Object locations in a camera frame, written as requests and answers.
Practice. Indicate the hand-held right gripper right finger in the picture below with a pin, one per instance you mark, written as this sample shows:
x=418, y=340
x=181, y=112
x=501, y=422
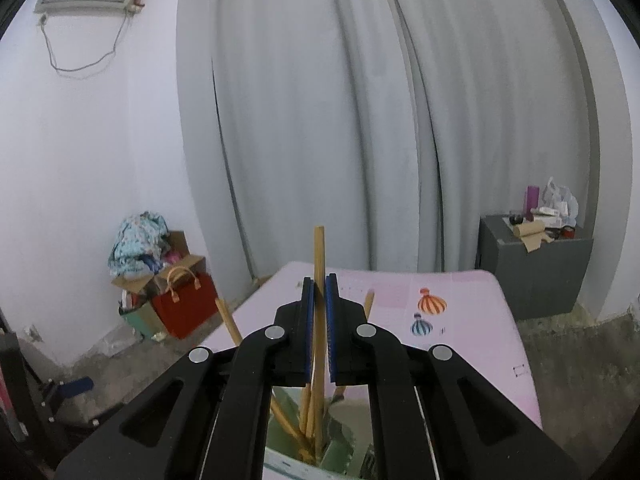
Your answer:
x=331, y=340

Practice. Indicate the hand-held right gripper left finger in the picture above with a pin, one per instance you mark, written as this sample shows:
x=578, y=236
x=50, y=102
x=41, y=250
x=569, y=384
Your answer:
x=309, y=340

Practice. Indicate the bundle of wooden chopsticks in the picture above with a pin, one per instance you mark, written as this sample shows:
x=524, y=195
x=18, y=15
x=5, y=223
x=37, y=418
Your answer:
x=227, y=320

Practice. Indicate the wooden chopstick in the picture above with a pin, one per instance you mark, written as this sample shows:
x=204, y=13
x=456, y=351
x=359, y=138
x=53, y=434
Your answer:
x=319, y=255

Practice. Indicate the green perforated utensil basket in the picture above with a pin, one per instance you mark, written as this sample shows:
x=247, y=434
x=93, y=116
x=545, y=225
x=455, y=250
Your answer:
x=340, y=440

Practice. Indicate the red handbag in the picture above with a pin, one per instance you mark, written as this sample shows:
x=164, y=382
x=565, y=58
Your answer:
x=187, y=307

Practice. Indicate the pink printed tablecloth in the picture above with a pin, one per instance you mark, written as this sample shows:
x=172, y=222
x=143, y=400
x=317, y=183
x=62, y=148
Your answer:
x=475, y=320

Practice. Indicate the brown cardboard box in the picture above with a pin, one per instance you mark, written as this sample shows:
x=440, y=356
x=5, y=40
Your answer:
x=180, y=252

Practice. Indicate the green box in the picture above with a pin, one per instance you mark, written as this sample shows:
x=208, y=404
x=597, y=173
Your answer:
x=142, y=322

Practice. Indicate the grey cabinet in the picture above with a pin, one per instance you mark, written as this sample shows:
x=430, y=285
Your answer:
x=535, y=280

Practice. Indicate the brown cardboard roll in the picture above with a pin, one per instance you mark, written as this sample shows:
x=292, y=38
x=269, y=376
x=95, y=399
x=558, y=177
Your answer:
x=527, y=230

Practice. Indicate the grey curtain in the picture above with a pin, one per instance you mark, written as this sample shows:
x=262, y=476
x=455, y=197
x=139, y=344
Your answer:
x=325, y=110

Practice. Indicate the blue plastic object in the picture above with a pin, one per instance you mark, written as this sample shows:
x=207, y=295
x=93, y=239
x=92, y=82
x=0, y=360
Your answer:
x=75, y=386

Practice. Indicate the purple bottle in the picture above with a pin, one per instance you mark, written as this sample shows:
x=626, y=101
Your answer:
x=532, y=202

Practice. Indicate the white plastic bag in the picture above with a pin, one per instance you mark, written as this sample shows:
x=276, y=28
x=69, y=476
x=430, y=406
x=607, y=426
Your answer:
x=562, y=200

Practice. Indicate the black stand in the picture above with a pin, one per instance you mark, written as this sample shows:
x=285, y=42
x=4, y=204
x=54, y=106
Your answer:
x=15, y=385

